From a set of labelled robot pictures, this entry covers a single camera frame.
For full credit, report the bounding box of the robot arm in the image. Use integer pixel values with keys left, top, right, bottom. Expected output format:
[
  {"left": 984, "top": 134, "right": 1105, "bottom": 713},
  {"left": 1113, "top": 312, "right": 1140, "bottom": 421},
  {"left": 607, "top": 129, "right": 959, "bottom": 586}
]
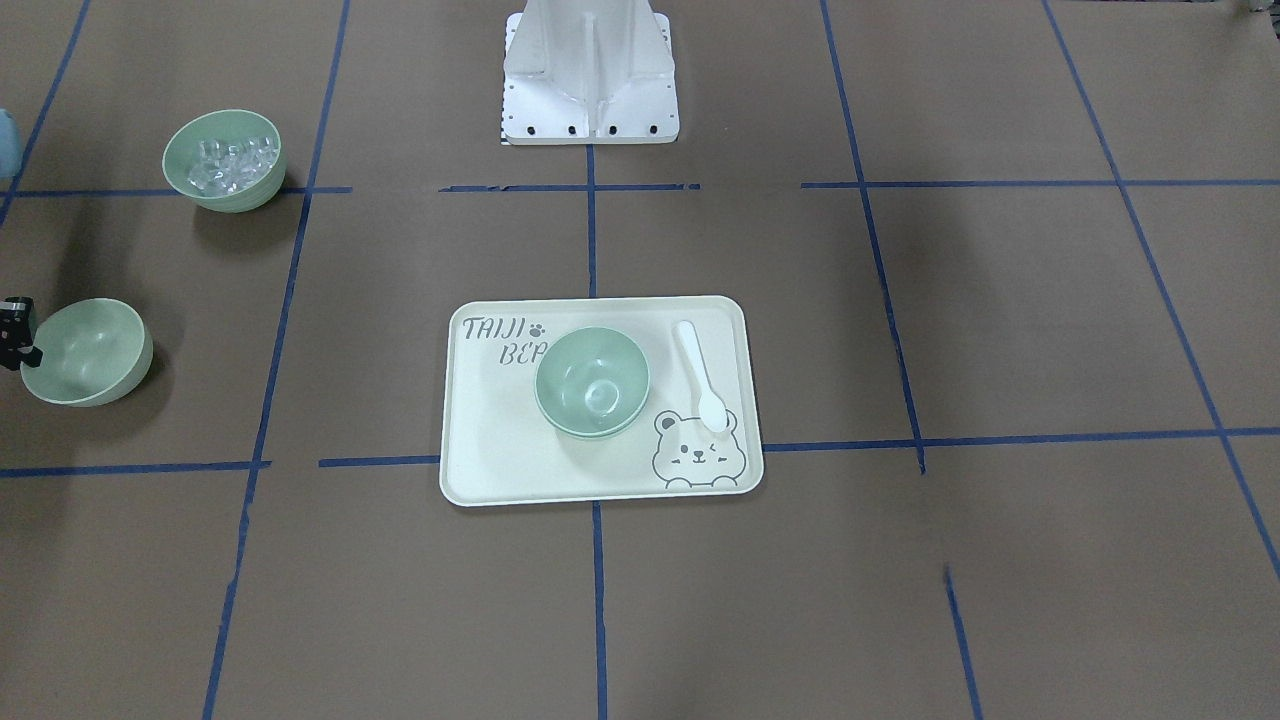
[{"left": 1, "top": 109, "right": 44, "bottom": 372}]

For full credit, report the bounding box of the green bowl with ice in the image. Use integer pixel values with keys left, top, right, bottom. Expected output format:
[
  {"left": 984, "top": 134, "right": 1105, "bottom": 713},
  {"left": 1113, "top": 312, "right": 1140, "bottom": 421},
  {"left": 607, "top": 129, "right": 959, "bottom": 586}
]
[{"left": 161, "top": 109, "right": 288, "bottom": 214}]

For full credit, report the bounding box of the cream bear tray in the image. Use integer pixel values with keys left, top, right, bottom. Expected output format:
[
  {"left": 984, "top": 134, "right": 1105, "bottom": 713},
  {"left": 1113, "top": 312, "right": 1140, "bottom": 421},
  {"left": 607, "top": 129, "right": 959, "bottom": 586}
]
[{"left": 440, "top": 295, "right": 764, "bottom": 506}]

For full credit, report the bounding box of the green bowl on tray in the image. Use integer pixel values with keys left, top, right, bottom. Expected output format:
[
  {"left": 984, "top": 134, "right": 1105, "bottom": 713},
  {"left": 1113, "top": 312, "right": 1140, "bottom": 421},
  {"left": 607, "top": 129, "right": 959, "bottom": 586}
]
[{"left": 539, "top": 405, "right": 641, "bottom": 441}]

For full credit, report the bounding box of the white plastic spoon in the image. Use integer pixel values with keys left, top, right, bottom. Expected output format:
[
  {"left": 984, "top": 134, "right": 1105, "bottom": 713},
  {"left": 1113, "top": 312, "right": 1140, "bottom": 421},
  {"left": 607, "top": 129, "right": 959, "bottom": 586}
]
[{"left": 675, "top": 320, "right": 730, "bottom": 434}]

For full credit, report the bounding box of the white pedestal base plate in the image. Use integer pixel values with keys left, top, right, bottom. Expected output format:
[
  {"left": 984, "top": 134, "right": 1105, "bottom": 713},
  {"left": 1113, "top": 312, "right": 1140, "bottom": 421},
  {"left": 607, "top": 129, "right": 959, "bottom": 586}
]
[{"left": 500, "top": 1, "right": 681, "bottom": 146}]

